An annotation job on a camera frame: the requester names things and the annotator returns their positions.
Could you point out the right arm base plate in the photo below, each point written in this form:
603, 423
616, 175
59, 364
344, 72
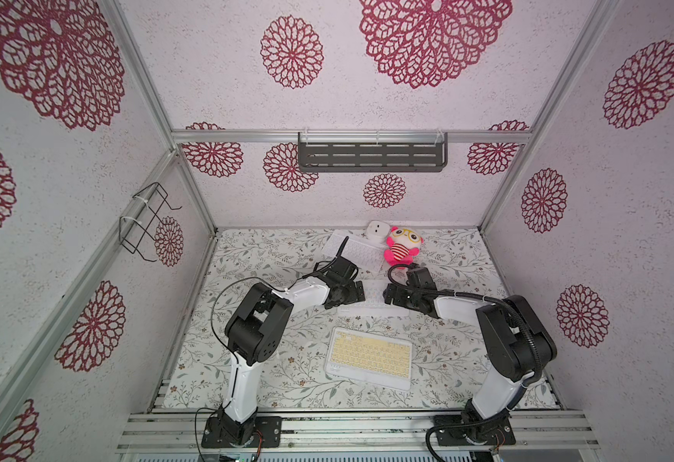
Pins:
461, 430

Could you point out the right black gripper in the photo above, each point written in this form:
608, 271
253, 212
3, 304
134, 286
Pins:
395, 295

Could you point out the grey wall shelf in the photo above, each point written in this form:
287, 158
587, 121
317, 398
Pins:
371, 157

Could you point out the white keyboard back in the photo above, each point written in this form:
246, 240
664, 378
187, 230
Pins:
368, 256

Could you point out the pink owl plush toy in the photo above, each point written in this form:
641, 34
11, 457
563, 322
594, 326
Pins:
403, 246

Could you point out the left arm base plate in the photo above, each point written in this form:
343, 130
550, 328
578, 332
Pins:
222, 432

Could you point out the yellow keyboard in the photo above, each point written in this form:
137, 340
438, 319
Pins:
370, 358

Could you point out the white keyboard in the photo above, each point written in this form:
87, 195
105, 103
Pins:
368, 256
373, 305

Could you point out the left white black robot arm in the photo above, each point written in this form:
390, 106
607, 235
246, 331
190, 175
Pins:
256, 328

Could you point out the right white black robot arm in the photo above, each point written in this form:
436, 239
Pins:
517, 344

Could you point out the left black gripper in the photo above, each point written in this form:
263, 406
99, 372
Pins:
354, 291

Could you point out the white round gadget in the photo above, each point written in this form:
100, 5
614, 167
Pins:
377, 231

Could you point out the black wire wall rack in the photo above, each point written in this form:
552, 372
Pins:
153, 233

